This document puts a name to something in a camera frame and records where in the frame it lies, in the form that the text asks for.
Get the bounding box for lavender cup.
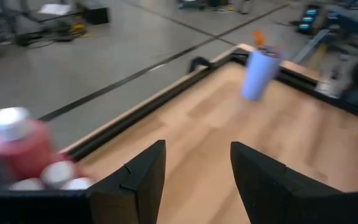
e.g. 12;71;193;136
240;46;284;101

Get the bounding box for small mauve paint bottle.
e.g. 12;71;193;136
40;161;77;189

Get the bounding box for white flat board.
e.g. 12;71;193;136
37;2;73;16

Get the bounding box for small black frame bracket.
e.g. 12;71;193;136
188;56;214;74

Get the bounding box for grey background desk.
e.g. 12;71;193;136
321;2;358;43

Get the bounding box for black tower with teal lights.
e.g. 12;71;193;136
295;4;323;35

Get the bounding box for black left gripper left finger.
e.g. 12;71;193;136
0;139;167;224

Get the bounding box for black floor box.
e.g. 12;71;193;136
82;3;110;25

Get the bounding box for tangled yellow floor cables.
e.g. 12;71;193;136
13;21;89;47

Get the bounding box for large red paint bottle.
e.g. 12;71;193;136
0;107;73;187

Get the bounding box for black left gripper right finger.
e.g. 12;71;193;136
230;141;358;224

